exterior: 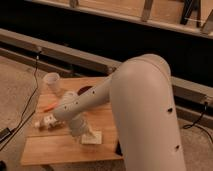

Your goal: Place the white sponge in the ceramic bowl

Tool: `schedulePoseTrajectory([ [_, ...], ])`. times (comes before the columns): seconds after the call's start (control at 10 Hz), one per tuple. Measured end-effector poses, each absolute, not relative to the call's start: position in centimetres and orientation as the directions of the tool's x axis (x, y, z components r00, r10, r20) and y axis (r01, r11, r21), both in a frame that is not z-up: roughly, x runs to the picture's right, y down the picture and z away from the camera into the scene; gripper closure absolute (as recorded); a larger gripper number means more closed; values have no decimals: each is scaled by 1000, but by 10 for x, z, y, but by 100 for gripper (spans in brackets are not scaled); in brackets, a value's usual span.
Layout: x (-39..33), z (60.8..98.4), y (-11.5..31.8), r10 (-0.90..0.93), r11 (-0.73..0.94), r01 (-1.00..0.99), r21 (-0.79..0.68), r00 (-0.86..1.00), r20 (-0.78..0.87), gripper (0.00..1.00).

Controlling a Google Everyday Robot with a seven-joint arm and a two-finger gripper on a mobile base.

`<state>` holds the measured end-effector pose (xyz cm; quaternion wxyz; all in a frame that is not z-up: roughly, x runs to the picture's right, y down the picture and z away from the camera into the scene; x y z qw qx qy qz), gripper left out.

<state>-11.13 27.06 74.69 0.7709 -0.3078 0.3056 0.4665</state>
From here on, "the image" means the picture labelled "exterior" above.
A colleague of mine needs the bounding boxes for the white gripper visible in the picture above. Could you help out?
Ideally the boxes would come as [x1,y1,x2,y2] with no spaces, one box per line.
[68,118,94,137]

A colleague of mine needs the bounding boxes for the white sponge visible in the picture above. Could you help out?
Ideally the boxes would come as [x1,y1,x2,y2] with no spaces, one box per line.
[81,131,102,145]

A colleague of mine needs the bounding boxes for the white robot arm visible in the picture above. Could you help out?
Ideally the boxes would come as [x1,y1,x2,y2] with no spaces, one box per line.
[53,54,186,171]

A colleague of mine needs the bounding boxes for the dark ceramic bowl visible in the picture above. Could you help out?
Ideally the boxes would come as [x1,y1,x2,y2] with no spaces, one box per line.
[77,86,92,95]

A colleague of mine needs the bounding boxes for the clear plastic bottle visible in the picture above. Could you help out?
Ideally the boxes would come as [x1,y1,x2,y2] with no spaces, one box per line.
[34,114,64,130]

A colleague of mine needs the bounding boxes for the orange carrot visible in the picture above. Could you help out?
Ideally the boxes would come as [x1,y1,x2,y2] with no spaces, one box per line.
[43,102,58,112]

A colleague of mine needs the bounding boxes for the black rectangular device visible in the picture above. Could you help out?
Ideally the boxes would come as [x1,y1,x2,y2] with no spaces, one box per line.
[115,141,123,156]

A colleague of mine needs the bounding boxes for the translucent plastic cup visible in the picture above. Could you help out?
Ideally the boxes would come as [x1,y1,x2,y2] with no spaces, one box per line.
[43,72,66,97]

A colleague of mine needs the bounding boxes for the black box on floor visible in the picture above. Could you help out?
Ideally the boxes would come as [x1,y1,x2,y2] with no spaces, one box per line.
[0,128,11,141]

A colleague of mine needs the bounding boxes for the black cable left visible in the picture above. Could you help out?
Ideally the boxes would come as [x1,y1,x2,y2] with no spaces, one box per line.
[0,54,42,153]

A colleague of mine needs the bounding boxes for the black cable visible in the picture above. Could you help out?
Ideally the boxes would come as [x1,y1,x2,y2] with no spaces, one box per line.
[181,101,213,148]
[0,54,42,153]

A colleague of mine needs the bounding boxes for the grey metal rail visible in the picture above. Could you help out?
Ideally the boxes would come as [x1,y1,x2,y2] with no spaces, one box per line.
[0,28,213,108]

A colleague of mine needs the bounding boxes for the black cable right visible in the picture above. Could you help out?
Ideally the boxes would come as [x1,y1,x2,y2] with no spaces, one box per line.
[181,101,213,148]

